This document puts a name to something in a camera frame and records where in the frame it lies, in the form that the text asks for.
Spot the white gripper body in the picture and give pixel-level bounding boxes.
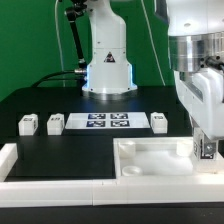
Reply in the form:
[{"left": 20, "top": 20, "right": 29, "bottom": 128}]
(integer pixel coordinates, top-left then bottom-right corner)
[{"left": 174, "top": 68, "right": 224, "bottom": 140}]

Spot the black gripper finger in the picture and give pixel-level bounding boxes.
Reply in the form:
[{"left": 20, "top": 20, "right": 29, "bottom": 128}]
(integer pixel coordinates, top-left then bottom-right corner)
[{"left": 204, "top": 142, "right": 217, "bottom": 159}]

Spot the white square tabletop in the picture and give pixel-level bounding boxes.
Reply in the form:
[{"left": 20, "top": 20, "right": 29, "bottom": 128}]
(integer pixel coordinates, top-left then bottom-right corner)
[{"left": 113, "top": 137, "right": 224, "bottom": 176}]

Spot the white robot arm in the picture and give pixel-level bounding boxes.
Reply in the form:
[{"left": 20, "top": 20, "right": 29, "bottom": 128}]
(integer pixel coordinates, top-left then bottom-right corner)
[{"left": 82, "top": 0, "right": 224, "bottom": 160}]

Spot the white sheet with tags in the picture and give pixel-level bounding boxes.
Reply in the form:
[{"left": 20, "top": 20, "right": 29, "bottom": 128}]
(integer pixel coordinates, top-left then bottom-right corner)
[{"left": 65, "top": 112, "right": 150, "bottom": 130}]

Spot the white U-shaped obstacle fence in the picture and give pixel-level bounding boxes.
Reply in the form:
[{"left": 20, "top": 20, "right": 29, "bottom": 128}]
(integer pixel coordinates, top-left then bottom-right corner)
[{"left": 0, "top": 143, "right": 224, "bottom": 208}]

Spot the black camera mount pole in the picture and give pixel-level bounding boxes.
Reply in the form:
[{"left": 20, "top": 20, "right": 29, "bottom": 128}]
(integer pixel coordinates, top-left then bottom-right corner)
[{"left": 65, "top": 0, "right": 87, "bottom": 69}]

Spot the black cable on table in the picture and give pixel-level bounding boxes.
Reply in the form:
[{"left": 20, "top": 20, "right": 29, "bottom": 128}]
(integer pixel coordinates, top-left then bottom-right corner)
[{"left": 31, "top": 68, "right": 88, "bottom": 88}]

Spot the white hanging cable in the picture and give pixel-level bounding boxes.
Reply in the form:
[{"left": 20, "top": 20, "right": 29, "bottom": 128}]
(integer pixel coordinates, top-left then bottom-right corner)
[{"left": 54, "top": 0, "right": 66, "bottom": 88}]

